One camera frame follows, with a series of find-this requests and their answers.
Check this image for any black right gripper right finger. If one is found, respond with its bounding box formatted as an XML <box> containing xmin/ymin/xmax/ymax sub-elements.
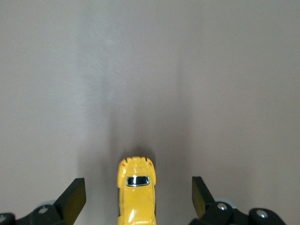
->
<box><xmin>189</xmin><ymin>176</ymin><xmax>285</xmax><ymax>225</ymax></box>

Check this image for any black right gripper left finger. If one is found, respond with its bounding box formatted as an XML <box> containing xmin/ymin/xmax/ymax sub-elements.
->
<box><xmin>0</xmin><ymin>178</ymin><xmax>87</xmax><ymax>225</ymax></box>

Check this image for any yellow beetle toy car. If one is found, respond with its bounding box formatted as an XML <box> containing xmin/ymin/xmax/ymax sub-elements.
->
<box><xmin>116</xmin><ymin>156</ymin><xmax>157</xmax><ymax>225</ymax></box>

